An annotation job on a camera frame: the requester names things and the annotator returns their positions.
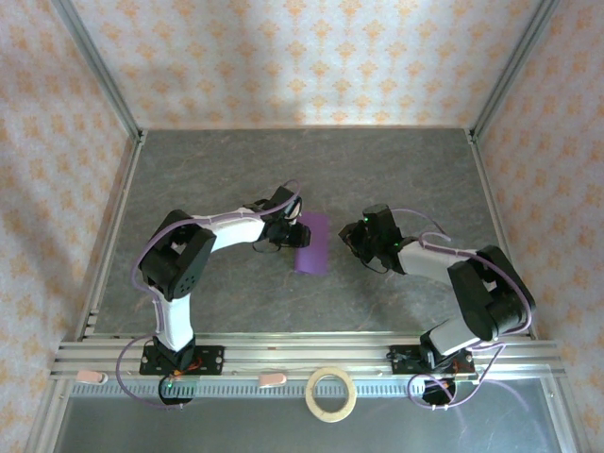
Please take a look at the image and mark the purple square paper sheet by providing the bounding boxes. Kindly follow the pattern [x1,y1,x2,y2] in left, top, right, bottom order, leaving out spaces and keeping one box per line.
[293,210,330,276]

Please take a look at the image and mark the grey metal sheet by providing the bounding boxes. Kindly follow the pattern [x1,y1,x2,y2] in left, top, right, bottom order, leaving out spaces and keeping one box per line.
[49,394,575,453]

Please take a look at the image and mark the beige tape roll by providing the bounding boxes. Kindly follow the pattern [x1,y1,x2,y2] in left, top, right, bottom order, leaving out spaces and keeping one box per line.
[305,366,358,424]

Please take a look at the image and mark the aluminium mounting rail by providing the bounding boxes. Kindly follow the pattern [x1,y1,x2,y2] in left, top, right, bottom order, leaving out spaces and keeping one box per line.
[50,331,566,379]

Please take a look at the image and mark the aluminium table side rail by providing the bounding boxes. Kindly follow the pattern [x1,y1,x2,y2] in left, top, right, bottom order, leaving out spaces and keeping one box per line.
[465,129,540,341]
[75,130,148,341]

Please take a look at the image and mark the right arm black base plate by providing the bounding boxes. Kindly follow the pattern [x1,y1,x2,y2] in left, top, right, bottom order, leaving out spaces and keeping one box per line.
[389,344,477,378]

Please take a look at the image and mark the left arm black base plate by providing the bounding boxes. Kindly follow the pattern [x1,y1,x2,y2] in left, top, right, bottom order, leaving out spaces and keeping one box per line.
[140,345,226,377]

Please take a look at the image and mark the grey slotted cable duct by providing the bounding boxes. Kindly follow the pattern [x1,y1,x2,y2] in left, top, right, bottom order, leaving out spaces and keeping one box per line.
[68,379,554,398]

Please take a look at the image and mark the aluminium corner post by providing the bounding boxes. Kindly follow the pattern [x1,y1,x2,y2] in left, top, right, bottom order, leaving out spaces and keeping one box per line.
[468,0,566,143]
[48,0,146,143]

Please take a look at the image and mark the aluminium lower frame bar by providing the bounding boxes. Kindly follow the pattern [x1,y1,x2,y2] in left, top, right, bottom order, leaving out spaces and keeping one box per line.
[541,377,591,453]
[25,378,72,453]

